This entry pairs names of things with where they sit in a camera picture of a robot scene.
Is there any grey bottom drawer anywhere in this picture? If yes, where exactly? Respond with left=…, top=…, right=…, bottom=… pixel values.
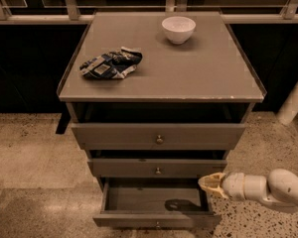
left=94, top=178, right=222, bottom=229

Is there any grey drawer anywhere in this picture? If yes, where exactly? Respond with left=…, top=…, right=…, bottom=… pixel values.
left=87, top=159, right=226, bottom=179
left=72, top=123, right=245, bottom=151
left=94, top=178, right=222, bottom=229

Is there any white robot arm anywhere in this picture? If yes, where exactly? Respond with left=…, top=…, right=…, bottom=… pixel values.
left=198, top=169, right=298, bottom=213

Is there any grey wooden drawer cabinet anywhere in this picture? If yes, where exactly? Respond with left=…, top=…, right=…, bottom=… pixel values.
left=56, top=10, right=267, bottom=183

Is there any grey middle drawer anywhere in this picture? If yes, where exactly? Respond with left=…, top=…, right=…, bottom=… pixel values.
left=87, top=159, right=226, bottom=179

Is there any grey top drawer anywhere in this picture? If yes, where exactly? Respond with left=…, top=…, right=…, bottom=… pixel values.
left=72, top=123, right=245, bottom=151

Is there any white angled pole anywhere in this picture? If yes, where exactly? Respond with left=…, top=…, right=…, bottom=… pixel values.
left=277, top=81, right=298, bottom=125

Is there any crumpled blue chip bag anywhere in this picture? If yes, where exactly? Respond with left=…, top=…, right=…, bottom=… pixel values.
left=79, top=47, right=143, bottom=79

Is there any white ceramic bowl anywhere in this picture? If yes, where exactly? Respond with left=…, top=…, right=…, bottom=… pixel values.
left=162, top=16, right=196, bottom=45

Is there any metal window railing frame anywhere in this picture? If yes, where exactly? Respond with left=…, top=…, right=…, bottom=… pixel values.
left=0, top=0, right=298, bottom=26

